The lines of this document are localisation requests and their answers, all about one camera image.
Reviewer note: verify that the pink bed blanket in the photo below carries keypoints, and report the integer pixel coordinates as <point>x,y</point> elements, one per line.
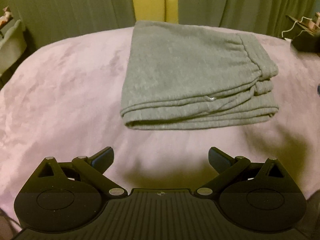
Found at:
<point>64,101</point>

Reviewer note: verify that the grey sweatpants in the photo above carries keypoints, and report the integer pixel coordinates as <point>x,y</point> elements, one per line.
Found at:
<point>172,67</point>

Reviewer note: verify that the pale storage bin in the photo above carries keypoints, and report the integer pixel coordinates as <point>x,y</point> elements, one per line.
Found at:
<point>13,45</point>

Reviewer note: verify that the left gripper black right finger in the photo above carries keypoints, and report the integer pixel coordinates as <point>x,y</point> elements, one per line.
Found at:
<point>229,169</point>

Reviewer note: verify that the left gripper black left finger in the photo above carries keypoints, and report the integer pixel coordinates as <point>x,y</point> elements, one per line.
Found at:
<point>91,171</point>

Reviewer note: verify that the grey-green curtain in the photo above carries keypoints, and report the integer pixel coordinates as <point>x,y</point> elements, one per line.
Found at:
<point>48,21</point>

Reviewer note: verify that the yellow curtain panel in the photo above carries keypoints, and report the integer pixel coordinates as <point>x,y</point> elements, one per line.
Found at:
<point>156,10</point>

